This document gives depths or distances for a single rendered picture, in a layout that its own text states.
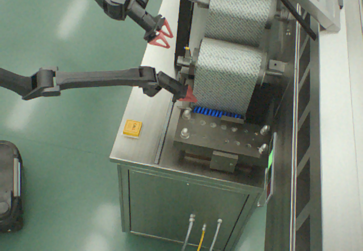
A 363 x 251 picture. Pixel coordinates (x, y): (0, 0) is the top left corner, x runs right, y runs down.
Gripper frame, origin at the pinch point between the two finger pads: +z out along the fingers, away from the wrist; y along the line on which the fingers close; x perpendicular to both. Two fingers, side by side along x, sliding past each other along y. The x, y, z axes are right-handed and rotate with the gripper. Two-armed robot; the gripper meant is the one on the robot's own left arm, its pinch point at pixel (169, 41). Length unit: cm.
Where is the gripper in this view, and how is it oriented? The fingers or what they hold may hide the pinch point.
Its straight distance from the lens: 163.1
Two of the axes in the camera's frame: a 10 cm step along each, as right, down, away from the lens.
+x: 6.9, -3.4, -6.4
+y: -1.9, 7.7, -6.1
